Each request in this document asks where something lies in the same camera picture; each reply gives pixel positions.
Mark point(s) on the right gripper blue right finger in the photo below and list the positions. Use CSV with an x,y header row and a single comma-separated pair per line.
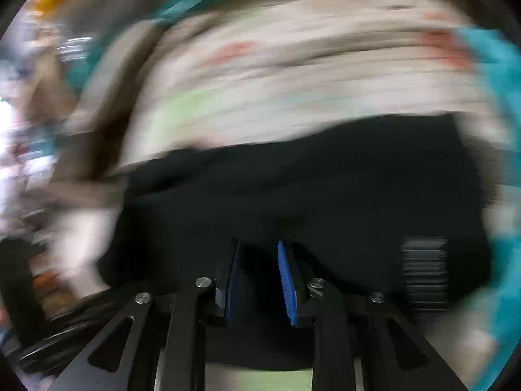
x,y
294,289

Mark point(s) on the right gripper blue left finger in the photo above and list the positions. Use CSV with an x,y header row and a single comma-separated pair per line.
x,y
225,278

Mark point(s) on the patterned quilted bed cover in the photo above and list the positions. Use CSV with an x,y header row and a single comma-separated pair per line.
x,y
279,71

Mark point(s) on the black pants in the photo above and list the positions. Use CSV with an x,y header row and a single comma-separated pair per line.
x,y
351,195

